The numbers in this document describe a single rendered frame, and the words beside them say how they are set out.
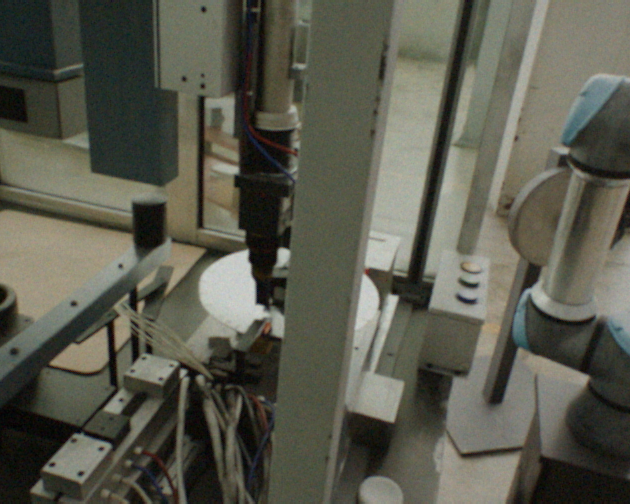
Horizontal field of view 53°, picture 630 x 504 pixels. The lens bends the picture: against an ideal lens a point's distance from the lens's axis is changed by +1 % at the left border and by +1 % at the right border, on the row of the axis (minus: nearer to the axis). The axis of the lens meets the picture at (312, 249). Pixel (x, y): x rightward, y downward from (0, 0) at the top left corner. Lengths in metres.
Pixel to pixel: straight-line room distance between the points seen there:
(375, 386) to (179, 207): 0.80
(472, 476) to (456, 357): 0.97
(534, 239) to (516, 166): 2.10
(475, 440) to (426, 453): 1.18
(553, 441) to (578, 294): 0.28
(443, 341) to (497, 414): 1.19
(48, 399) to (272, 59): 0.65
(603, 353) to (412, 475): 0.40
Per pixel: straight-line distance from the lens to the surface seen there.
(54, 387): 1.15
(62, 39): 0.99
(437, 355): 1.34
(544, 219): 2.08
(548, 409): 1.36
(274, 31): 0.82
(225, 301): 1.12
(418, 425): 1.22
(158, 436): 1.07
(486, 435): 2.38
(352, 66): 0.32
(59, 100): 1.00
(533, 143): 4.15
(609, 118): 1.02
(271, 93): 0.84
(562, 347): 1.24
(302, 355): 0.39
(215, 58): 0.79
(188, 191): 1.69
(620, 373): 1.24
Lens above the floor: 1.55
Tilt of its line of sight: 27 degrees down
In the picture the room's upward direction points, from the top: 6 degrees clockwise
